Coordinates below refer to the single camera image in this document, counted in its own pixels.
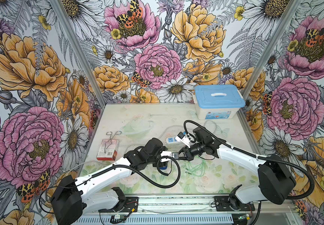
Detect aluminium corner post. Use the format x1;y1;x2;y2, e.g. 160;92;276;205
242;0;302;98
51;1;106;109

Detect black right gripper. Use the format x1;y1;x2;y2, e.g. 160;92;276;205
176;141;206;161

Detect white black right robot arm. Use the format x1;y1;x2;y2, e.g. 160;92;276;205
175;120;315;211

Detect pink red small box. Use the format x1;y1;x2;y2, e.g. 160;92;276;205
96;139;119;161

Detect metal forceps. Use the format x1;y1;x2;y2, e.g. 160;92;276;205
104;131;122;153

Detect aluminium corner post right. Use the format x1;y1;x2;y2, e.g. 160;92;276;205
242;0;302;98

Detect white blue power strip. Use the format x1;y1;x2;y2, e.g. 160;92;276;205
166;137;180;145

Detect blue lidded storage box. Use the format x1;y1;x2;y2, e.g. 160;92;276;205
193;84;246;120

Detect aluminium corner post left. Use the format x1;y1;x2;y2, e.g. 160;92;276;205
51;1;106;109

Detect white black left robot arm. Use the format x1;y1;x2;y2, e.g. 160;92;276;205
50;138;181;225

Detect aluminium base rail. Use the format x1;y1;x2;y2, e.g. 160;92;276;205
70;194;302;225

